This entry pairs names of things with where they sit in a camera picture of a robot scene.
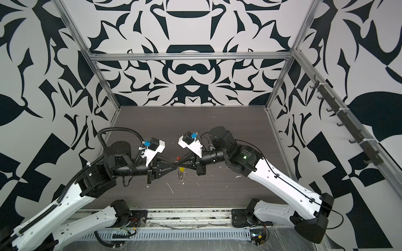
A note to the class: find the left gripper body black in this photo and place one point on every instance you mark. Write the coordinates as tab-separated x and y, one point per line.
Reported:
147	170

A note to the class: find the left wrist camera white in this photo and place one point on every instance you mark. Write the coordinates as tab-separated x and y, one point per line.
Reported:
151	149

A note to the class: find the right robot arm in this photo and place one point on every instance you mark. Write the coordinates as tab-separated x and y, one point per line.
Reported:
305	210

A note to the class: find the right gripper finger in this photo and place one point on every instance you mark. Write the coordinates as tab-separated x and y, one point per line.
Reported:
189	159
187	166

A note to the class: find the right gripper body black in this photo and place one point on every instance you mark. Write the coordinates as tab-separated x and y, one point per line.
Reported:
213	156

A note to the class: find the metal keyring with red grip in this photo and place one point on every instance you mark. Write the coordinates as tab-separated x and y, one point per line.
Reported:
181	174

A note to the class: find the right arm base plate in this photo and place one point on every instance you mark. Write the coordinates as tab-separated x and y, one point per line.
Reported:
241	218

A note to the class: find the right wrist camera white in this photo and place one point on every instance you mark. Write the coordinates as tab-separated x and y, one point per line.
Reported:
191	141

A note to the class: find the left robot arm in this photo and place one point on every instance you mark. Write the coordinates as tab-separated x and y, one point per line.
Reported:
49	231

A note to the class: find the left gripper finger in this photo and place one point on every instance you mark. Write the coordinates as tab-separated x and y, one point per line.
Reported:
165	164
164	171

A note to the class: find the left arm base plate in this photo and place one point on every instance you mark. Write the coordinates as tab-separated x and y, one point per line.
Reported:
135	219

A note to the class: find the white slotted cable duct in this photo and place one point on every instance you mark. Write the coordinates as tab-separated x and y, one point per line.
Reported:
178	235

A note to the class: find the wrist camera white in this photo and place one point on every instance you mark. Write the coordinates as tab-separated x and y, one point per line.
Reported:
151	149
191	141

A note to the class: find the black wall hook rail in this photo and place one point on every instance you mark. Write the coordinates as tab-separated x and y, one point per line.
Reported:
342	130

